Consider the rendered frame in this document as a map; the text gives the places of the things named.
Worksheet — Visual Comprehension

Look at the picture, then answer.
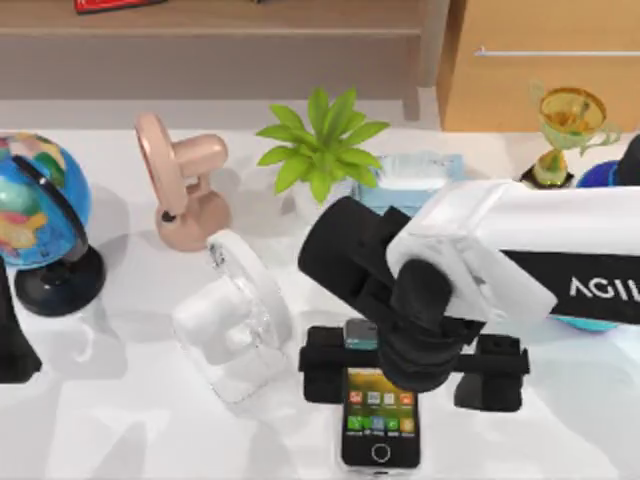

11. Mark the green plant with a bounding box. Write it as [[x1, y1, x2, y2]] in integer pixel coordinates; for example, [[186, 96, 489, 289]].
[[254, 87, 392, 205]]

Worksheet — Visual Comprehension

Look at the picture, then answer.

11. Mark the wooden open shelf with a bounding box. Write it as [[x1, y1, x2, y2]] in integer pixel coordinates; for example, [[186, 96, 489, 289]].
[[0, 0, 446, 122]]

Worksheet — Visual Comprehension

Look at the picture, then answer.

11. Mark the black smartphone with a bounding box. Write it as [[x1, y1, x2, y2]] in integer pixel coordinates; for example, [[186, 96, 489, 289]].
[[340, 366, 424, 469]]

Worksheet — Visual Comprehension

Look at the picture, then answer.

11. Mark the wooden cupboard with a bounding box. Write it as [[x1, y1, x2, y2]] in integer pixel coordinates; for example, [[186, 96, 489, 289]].
[[436, 0, 640, 135]]

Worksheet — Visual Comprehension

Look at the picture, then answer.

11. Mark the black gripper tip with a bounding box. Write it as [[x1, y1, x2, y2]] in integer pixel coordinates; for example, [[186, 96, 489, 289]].
[[0, 259, 44, 387]]

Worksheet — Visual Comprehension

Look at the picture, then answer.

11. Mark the blue globe on black stand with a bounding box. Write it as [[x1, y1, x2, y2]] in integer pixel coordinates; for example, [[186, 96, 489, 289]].
[[0, 130, 108, 318]]

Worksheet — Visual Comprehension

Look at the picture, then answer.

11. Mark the gold trophy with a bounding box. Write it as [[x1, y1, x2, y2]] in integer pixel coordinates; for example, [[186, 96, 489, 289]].
[[518, 81, 624, 190]]

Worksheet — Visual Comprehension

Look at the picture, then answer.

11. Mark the pale grey rounded box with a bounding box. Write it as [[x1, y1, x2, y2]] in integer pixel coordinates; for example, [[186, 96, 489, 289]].
[[343, 318, 380, 351]]

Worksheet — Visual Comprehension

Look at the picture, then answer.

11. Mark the light blue tissue box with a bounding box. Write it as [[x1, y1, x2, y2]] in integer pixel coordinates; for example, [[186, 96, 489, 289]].
[[349, 151, 465, 212]]

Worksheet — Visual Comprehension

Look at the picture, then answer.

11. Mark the long metal handle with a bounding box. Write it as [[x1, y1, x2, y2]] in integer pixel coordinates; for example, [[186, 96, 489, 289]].
[[474, 46, 640, 58]]

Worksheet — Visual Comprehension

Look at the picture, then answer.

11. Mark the blue round object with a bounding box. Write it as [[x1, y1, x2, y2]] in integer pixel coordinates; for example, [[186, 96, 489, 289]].
[[549, 159, 627, 334]]

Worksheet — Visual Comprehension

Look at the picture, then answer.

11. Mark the white desk fan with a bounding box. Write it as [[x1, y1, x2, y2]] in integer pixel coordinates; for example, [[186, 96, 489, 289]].
[[171, 228, 302, 407]]

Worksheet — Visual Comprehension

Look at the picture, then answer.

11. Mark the red book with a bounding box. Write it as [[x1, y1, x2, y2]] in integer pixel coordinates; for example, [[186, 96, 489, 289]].
[[74, 0, 169, 15]]

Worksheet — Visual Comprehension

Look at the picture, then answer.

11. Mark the pink desk fan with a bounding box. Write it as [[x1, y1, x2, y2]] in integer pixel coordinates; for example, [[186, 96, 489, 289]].
[[133, 111, 234, 252]]

